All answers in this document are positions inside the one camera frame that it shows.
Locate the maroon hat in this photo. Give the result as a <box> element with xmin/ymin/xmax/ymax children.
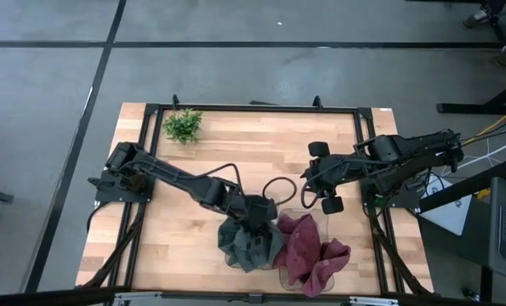
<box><xmin>276</xmin><ymin>213</ymin><xmax>322</xmax><ymax>286</ymax></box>
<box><xmin>299</xmin><ymin>237</ymin><xmax>352</xmax><ymax>298</ymax></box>

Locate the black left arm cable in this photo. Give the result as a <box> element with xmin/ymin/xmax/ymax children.
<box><xmin>167</xmin><ymin>161</ymin><xmax>245</xmax><ymax>195</ymax></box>

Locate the silver beam bracket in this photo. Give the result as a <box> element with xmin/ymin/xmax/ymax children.
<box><xmin>349</xmin><ymin>296</ymin><xmax>401</xmax><ymax>306</ymax></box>
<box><xmin>112</xmin><ymin>291</ymin><xmax>151</xmax><ymax>306</ymax></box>

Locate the yellow cable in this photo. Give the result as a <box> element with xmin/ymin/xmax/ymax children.
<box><xmin>464</xmin><ymin>108</ymin><xmax>506</xmax><ymax>142</ymax></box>

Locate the small green potted plant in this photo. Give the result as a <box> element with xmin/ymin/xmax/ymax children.
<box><xmin>162</xmin><ymin>108</ymin><xmax>205</xmax><ymax>145</ymax></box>

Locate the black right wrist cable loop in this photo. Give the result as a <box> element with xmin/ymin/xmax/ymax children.
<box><xmin>300</xmin><ymin>178</ymin><xmax>321</xmax><ymax>210</ymax></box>

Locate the black desk bar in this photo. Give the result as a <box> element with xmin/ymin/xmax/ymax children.
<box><xmin>418</xmin><ymin>160</ymin><xmax>506</xmax><ymax>213</ymax></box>

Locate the black aluminium table frame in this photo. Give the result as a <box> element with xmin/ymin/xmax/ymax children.
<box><xmin>77</xmin><ymin>93</ymin><xmax>435</xmax><ymax>298</ymax></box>

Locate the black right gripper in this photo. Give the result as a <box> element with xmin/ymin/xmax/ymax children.
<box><xmin>302</xmin><ymin>142</ymin><xmax>355</xmax><ymax>216</ymax></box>

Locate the black left wrist cable loop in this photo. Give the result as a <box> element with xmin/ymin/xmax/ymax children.
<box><xmin>262</xmin><ymin>176</ymin><xmax>298</xmax><ymax>208</ymax></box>

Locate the clear plastic bin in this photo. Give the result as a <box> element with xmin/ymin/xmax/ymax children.
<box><xmin>225</xmin><ymin>190</ymin><xmax>280</xmax><ymax>271</ymax></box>
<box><xmin>277</xmin><ymin>207</ymin><xmax>336</xmax><ymax>293</ymax></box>

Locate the white cable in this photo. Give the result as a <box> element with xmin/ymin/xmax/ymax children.
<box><xmin>442</xmin><ymin>133</ymin><xmax>506</xmax><ymax>176</ymax></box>

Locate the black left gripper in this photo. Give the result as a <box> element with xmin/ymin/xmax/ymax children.
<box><xmin>234</xmin><ymin>194</ymin><xmax>279</xmax><ymax>255</ymax></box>

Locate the black camera mount beam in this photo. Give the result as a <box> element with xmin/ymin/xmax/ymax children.
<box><xmin>0</xmin><ymin>286</ymin><xmax>506</xmax><ymax>306</ymax></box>

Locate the black desk leg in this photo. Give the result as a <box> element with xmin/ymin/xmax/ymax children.
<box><xmin>436</xmin><ymin>82</ymin><xmax>506</xmax><ymax>116</ymax></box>

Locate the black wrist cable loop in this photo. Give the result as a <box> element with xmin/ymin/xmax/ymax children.
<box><xmin>300</xmin><ymin>178</ymin><xmax>321</xmax><ymax>210</ymax></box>
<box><xmin>262</xmin><ymin>176</ymin><xmax>298</xmax><ymax>208</ymax></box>

